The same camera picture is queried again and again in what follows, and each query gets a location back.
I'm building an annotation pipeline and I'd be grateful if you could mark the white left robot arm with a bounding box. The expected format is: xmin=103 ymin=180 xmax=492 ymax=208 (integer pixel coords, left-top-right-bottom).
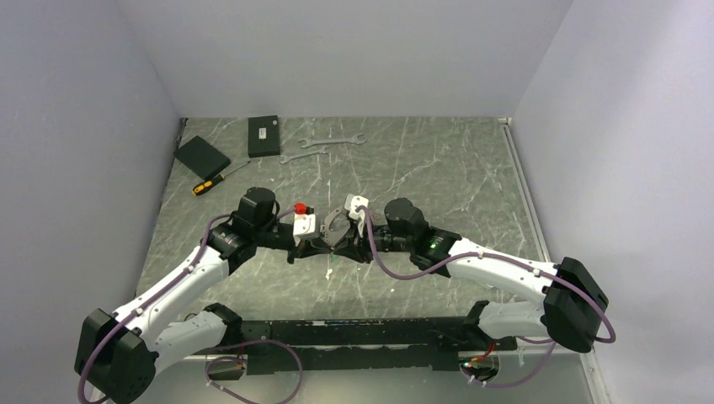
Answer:
xmin=74 ymin=187 xmax=296 ymax=403

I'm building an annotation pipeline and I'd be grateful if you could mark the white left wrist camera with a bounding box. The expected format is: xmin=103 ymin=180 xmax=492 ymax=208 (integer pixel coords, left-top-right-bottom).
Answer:
xmin=293 ymin=214 xmax=320 ymax=244

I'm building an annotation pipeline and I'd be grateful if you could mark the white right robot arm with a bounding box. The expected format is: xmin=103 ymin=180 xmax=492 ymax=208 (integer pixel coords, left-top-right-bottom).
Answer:
xmin=322 ymin=194 xmax=616 ymax=354

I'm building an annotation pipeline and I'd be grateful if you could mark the yellow black screwdriver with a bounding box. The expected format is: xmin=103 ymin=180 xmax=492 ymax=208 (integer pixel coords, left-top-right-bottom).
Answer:
xmin=192 ymin=160 xmax=251 ymax=196

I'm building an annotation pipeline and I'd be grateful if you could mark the small silver wrench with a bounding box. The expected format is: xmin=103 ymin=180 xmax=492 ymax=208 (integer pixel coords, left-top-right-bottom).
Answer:
xmin=279 ymin=147 xmax=329 ymax=164

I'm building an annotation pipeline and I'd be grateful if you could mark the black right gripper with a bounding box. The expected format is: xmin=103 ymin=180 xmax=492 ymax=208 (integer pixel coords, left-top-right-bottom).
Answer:
xmin=333 ymin=214 xmax=413 ymax=264

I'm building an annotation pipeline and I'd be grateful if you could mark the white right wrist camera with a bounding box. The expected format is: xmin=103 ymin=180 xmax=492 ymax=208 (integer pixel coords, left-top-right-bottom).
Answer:
xmin=344 ymin=194 xmax=369 ymax=237

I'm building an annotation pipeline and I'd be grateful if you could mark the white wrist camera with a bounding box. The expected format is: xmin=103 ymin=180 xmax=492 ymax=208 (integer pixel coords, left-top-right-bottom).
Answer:
xmin=293 ymin=214 xmax=320 ymax=244
xmin=344 ymin=194 xmax=369 ymax=237

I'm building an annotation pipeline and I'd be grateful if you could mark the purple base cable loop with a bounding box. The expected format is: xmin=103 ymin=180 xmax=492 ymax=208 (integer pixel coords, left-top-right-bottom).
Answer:
xmin=204 ymin=340 xmax=304 ymax=404

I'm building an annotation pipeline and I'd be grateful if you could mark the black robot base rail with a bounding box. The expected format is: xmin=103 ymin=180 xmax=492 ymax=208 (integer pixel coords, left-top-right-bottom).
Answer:
xmin=186 ymin=315 xmax=517 ymax=375

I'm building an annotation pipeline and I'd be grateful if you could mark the large silver wrench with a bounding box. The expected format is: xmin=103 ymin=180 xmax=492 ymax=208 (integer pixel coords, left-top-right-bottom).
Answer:
xmin=300 ymin=133 xmax=367 ymax=148

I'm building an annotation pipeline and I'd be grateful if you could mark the black network switch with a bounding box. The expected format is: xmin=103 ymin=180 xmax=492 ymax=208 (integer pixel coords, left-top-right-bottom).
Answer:
xmin=248 ymin=115 xmax=280 ymax=159

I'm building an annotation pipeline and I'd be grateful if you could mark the flat black box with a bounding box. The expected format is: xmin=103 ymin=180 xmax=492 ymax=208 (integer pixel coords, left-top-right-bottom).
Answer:
xmin=174 ymin=136 xmax=231 ymax=180

